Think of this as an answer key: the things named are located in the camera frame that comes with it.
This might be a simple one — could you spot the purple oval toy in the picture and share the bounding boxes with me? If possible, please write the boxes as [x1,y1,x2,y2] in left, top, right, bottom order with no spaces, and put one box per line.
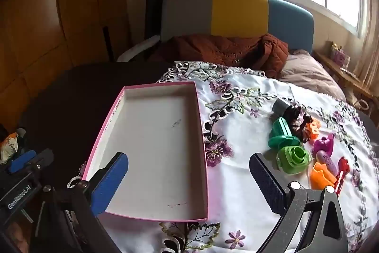
[316,150,338,176]

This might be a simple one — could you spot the beige side curtain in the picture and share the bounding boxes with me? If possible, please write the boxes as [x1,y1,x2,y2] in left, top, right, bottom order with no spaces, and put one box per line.
[352,0,379,84]

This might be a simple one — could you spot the wooden shelf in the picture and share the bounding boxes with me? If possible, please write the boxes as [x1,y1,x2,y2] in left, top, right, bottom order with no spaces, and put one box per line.
[314,50,376,111]

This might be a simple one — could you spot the dark brown toy figure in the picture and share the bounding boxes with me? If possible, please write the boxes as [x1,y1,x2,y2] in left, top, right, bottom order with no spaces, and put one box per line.
[284,105,313,143]

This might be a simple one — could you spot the pink cardboard box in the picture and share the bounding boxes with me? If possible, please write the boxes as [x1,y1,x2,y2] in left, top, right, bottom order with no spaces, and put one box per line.
[81,81,209,223]

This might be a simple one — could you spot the red plastic toy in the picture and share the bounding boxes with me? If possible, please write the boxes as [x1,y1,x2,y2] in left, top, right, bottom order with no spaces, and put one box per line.
[334,156,350,193]

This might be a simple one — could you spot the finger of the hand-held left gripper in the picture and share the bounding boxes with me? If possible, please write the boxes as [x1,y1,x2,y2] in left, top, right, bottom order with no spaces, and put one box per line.
[6,149,54,175]

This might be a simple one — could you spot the magenta plastic mold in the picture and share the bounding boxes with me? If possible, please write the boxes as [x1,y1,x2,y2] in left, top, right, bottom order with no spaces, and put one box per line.
[313,134,334,155]

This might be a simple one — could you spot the white embroidered floral tablecloth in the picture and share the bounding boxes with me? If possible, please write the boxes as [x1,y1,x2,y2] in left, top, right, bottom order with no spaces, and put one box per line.
[67,61,374,253]

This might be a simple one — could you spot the white chair armrest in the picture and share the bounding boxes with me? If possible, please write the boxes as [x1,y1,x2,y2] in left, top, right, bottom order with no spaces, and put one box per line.
[116,35,162,62]

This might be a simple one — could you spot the grey yellow blue headboard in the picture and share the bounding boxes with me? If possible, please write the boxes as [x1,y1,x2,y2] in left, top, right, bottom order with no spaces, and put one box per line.
[160,0,314,55]

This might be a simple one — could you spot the light green plastic mold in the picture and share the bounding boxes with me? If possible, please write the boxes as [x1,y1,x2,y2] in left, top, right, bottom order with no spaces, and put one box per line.
[276,145,313,175]

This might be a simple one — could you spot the wooden wardrobe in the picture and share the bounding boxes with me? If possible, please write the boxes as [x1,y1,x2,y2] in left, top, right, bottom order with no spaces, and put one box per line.
[0,0,134,135]

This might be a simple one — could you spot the rust brown jacket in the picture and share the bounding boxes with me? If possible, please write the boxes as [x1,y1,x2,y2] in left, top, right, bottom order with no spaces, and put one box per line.
[148,34,289,78]

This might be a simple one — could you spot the dark green plastic mold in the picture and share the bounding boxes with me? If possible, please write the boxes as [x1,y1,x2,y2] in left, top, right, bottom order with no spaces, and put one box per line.
[268,117,301,150]

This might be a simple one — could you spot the grey plastic cylinder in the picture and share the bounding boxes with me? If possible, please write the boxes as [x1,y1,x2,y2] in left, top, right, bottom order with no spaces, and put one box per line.
[272,98,293,117]

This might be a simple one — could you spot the purple gift box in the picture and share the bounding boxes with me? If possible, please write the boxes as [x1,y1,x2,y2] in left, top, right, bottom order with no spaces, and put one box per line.
[330,42,350,67]

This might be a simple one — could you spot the orange plastic mold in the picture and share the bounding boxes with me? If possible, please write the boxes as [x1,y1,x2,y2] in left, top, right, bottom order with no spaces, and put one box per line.
[310,162,336,190]

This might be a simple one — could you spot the orange linked cubes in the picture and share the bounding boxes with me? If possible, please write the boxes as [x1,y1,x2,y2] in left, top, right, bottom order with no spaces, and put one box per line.
[305,119,322,139]

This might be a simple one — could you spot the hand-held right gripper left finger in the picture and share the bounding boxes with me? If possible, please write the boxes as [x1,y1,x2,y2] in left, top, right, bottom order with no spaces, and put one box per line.
[30,152,129,253]

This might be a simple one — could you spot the colourful crumpled bag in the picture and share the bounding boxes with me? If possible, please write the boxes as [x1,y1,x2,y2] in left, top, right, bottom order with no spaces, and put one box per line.
[0,129,28,165]

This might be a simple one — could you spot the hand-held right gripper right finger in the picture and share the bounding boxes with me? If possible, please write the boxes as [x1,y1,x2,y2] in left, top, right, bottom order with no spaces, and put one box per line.
[249,153,348,253]

